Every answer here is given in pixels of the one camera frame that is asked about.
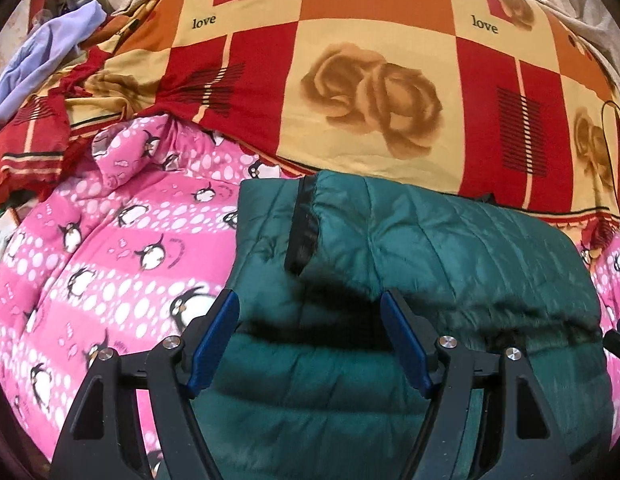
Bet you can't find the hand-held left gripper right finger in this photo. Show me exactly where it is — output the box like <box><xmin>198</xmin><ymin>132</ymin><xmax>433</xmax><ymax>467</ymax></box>
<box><xmin>380</xmin><ymin>290</ymin><xmax>574</xmax><ymax>480</ymax></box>

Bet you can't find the red yellow rose print blanket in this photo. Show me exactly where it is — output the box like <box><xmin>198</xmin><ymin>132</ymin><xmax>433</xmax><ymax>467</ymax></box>
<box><xmin>0</xmin><ymin>0</ymin><xmax>620</xmax><ymax>235</ymax></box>

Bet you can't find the green puffer jacket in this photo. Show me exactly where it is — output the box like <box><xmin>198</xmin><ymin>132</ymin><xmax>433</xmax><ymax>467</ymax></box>
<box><xmin>155</xmin><ymin>170</ymin><xmax>615</xmax><ymax>480</ymax></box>

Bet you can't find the lavender cloth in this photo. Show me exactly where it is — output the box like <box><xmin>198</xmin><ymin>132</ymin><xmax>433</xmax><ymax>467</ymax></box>
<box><xmin>0</xmin><ymin>0</ymin><xmax>109</xmax><ymax>126</ymax></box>

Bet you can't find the black cable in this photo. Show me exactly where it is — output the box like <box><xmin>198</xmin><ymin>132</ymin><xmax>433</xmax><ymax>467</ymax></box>
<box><xmin>600</xmin><ymin>100</ymin><xmax>620</xmax><ymax>202</ymax></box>

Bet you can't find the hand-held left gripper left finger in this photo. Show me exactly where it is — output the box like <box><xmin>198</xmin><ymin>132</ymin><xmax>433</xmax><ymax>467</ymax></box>
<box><xmin>50</xmin><ymin>289</ymin><xmax>241</xmax><ymax>480</ymax></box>

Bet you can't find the pink penguin print blanket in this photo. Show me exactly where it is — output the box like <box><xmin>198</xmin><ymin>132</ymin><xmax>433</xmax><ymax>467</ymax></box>
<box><xmin>0</xmin><ymin>112</ymin><xmax>620</xmax><ymax>480</ymax></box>

